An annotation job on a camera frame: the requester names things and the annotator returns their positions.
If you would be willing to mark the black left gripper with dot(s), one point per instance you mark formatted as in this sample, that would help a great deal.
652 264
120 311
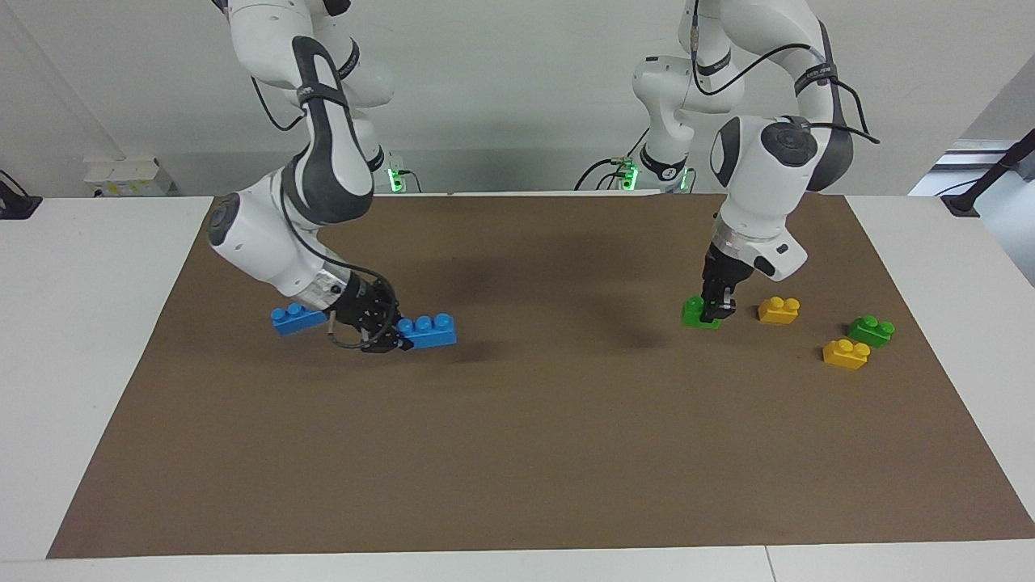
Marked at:
726 271

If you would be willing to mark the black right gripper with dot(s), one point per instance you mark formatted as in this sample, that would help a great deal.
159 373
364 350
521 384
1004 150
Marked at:
364 303

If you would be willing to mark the green two-stud block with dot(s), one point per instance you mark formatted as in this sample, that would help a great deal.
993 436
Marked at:
694 315
871 331

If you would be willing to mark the blue three-stud block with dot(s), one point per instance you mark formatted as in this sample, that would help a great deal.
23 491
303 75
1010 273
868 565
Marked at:
293 318
430 331

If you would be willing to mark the green-lit arm base connector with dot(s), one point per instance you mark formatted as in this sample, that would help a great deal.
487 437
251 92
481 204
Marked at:
396 176
627 174

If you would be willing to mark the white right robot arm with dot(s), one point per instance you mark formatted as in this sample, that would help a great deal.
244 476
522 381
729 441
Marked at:
259 238

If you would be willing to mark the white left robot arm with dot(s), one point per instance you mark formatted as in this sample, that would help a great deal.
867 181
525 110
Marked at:
764 174

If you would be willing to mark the yellow two-stud block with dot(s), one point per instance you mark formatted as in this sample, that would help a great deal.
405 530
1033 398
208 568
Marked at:
846 354
779 311

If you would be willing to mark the brown table mat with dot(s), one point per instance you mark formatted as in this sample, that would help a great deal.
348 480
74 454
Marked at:
517 444

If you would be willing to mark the black stand pole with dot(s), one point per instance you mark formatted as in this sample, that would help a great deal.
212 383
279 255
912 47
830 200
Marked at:
990 170

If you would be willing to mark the white box with yellow labels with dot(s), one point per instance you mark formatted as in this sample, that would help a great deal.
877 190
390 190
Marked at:
129 178

